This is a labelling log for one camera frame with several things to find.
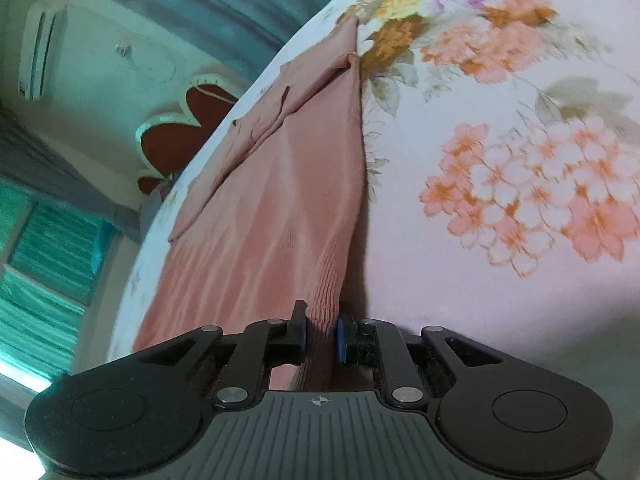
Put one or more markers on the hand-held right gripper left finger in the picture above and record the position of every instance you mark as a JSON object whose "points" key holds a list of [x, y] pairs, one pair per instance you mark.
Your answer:
{"points": [[301, 335]]}

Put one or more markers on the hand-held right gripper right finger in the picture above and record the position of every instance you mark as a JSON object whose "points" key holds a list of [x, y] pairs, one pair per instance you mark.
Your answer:
{"points": [[341, 340]]}

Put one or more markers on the pink sweater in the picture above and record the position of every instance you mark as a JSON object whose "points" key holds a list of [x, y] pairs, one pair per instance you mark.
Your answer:
{"points": [[280, 210]]}

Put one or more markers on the floral bed sheet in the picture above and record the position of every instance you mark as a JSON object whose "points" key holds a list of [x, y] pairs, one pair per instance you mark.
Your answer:
{"points": [[500, 285]]}

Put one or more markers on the red heart-shaped headboard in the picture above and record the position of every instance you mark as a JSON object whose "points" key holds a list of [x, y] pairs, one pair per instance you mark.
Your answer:
{"points": [[175, 135]]}

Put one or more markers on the teal window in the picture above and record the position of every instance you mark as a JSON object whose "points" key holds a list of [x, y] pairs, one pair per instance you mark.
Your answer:
{"points": [[45, 285]]}

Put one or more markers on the grey curtain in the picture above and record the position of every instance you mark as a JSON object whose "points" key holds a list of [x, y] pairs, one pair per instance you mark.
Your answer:
{"points": [[55, 175]]}

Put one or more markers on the wide blue curtain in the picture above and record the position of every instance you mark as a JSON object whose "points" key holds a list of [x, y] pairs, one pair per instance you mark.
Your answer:
{"points": [[225, 5]]}

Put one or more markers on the white air conditioner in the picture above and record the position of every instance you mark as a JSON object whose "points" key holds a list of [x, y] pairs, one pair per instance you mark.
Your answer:
{"points": [[42, 50]]}

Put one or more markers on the wall hook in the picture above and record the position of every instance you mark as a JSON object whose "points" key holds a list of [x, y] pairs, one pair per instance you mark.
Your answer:
{"points": [[123, 48]]}

